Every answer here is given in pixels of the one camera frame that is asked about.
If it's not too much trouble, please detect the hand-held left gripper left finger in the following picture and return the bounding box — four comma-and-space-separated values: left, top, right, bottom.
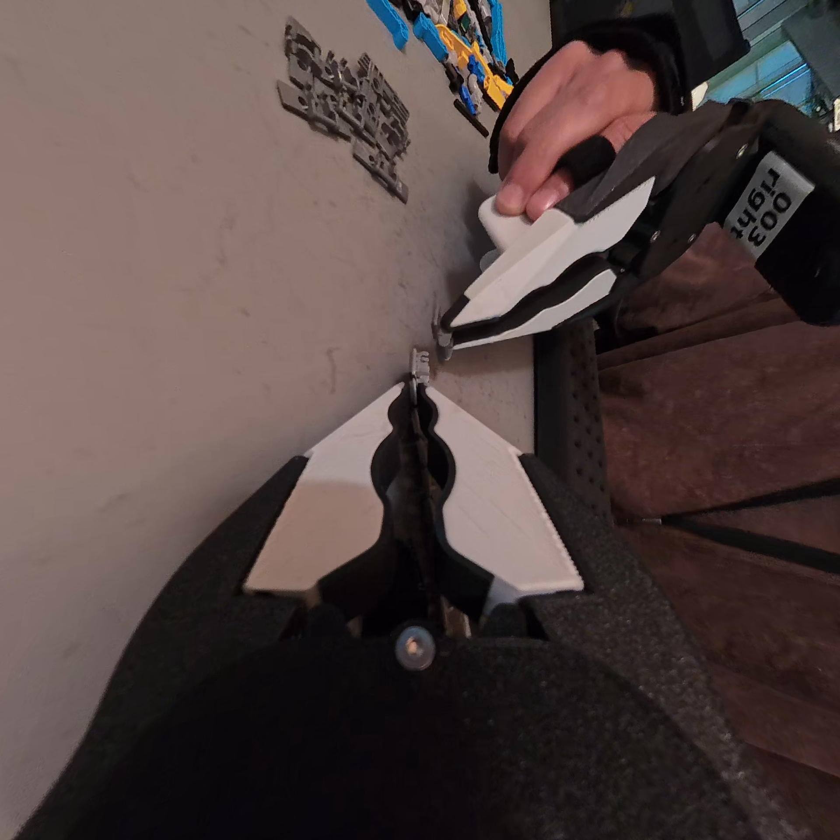
243, 384, 413, 605

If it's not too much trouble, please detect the pile of small building bricks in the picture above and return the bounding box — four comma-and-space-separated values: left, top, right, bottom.
366, 0, 519, 139

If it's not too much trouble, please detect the grey desk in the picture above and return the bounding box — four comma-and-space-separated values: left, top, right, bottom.
0, 0, 552, 834

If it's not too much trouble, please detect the person's right hand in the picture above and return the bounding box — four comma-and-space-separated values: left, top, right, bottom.
497, 41, 658, 219

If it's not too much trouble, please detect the black perforated pad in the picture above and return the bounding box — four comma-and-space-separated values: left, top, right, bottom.
535, 322, 614, 526

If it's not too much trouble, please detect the pile of grey links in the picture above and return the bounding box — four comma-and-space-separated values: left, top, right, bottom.
276, 18, 413, 204

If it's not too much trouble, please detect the single grey track link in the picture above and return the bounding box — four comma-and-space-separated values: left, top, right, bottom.
432, 315, 462, 366

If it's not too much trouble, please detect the grey toy track chain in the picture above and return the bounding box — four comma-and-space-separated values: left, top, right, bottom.
399, 348, 450, 634

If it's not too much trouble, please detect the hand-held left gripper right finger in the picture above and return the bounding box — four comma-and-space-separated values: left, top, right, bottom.
420, 386, 585, 622

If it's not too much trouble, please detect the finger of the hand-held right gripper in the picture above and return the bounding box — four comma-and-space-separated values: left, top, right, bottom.
441, 176, 657, 332
451, 271, 621, 350

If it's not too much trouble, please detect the black strap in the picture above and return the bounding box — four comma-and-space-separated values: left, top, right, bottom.
630, 482, 840, 573

